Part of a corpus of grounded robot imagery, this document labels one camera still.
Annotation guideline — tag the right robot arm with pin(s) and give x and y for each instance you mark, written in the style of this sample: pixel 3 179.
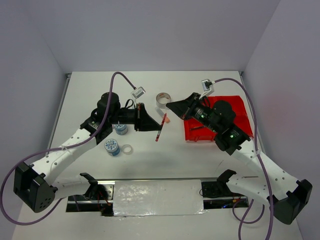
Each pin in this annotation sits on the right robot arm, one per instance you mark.
pixel 285 194

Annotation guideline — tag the metal base rail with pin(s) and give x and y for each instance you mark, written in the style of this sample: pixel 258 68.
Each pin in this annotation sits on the metal base rail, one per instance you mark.
pixel 214 197

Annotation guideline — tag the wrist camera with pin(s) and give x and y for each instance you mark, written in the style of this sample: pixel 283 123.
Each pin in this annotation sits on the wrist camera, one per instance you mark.
pixel 208 88
pixel 138 92

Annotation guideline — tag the blue slime jar far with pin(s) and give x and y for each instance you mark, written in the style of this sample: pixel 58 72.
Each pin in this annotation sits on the blue slime jar far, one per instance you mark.
pixel 120 129

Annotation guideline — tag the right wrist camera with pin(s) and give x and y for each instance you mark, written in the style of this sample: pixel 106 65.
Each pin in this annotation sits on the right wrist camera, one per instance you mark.
pixel 208 88

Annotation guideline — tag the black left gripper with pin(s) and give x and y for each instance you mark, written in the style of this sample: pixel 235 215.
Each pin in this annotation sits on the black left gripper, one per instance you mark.
pixel 142 122

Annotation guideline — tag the small clear tape roll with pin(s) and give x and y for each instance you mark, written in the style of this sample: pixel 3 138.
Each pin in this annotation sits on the small clear tape roll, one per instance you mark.
pixel 127 149

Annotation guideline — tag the blue gel pen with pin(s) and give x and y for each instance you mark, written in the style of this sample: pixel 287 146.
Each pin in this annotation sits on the blue gel pen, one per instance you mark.
pixel 197 128

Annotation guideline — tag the red bin back right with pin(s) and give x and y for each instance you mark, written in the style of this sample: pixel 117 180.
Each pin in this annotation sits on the red bin back right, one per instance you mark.
pixel 237 105

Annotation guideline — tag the blue slime jar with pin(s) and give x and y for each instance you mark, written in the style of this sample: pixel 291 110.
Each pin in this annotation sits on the blue slime jar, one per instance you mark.
pixel 120 129
pixel 112 147

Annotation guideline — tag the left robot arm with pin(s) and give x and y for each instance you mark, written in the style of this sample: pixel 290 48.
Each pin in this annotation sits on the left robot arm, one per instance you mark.
pixel 36 183

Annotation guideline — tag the orange highlighter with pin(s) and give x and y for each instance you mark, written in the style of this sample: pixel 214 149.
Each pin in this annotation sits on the orange highlighter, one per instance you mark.
pixel 162 114

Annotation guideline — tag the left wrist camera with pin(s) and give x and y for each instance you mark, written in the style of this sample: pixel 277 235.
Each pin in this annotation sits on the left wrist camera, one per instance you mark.
pixel 138 92

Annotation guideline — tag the large grey tape roll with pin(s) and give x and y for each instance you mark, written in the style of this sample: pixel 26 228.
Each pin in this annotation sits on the large grey tape roll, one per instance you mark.
pixel 162 99

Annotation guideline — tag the red bin front left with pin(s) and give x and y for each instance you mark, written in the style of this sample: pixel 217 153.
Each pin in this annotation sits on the red bin front left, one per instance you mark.
pixel 203 134

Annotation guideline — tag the red gel pen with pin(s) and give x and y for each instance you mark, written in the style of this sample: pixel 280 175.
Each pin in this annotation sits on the red gel pen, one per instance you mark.
pixel 161 127

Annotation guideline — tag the blue slime jar near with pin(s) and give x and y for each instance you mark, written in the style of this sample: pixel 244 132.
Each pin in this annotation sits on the blue slime jar near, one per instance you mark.
pixel 112 147

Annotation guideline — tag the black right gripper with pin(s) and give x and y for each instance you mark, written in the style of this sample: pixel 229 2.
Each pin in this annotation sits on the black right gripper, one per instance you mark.
pixel 184 108

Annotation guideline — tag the red bin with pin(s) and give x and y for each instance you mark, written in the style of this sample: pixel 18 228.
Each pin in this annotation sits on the red bin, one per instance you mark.
pixel 203 134
pixel 237 105

